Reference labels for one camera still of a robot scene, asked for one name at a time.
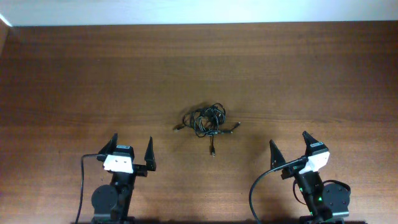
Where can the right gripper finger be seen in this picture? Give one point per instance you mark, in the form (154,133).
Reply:
(313,146)
(277,158)

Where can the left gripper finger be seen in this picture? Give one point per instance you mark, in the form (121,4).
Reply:
(150,157)
(110,146)

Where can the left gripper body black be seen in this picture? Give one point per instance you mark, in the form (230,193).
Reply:
(142,168)

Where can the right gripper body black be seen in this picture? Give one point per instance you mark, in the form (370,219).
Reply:
(288,172)

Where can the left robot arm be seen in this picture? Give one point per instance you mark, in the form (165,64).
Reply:
(111,202)

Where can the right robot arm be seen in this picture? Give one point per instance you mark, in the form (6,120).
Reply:
(327,201)

